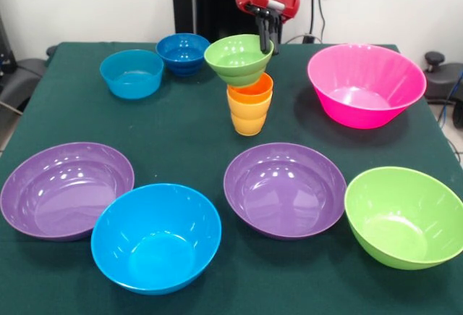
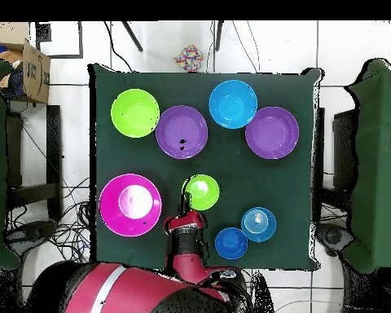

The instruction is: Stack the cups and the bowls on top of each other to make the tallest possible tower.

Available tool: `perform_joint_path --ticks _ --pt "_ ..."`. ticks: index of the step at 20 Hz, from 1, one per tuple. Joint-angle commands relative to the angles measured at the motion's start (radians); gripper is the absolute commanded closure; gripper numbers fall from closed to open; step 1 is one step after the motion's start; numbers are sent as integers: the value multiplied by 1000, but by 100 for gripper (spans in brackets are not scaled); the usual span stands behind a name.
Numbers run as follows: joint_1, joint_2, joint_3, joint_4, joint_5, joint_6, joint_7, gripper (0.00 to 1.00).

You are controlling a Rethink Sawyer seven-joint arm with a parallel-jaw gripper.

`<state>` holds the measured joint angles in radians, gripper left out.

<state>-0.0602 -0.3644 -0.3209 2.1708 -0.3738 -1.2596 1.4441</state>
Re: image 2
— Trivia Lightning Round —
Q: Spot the dark green table cloth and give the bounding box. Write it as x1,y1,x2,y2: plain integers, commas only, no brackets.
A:
87,63,323,271

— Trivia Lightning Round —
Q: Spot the large green bowl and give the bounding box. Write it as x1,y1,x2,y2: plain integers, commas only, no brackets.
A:
110,88,161,139

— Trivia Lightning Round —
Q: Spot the small green bowl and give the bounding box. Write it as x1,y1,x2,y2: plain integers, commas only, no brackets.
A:
182,174,222,213

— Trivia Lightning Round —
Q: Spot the small dark blue bowl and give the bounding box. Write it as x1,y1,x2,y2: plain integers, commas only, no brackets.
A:
214,227,249,262

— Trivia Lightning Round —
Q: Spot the small light blue bowl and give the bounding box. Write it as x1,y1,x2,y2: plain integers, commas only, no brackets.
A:
240,206,278,244

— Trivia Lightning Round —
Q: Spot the purple bowl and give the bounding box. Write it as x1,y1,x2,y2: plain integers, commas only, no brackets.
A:
155,104,209,161
244,106,301,161

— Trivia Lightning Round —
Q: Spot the large pink bowl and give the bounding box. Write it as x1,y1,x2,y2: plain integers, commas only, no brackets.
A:
99,172,164,238

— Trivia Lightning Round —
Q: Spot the multicoloured bundle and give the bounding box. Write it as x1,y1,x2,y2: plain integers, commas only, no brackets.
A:
174,43,204,73

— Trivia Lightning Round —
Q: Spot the cardboard box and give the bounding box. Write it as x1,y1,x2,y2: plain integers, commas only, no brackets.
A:
0,40,52,105

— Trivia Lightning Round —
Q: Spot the large blue bowl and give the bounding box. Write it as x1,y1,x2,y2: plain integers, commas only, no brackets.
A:
208,79,259,130

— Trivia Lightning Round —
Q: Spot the black bench frame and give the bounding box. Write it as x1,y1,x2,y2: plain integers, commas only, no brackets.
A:
5,104,65,223

